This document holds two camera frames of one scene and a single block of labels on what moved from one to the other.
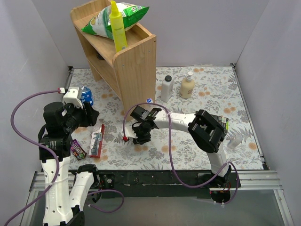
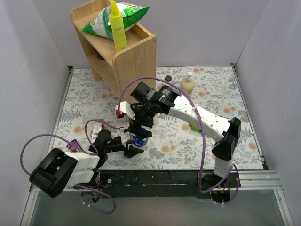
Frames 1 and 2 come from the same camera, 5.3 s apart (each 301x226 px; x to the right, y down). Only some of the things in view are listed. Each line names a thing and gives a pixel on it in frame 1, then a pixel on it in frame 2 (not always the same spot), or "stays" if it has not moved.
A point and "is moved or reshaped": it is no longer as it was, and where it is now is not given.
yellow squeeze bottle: x=118 y=28 stays
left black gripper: x=87 y=113 to x=126 y=149
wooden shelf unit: x=132 y=72 stays
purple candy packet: x=77 y=150 stays
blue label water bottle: x=86 y=95 is moved or reshaped
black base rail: x=161 y=183 stays
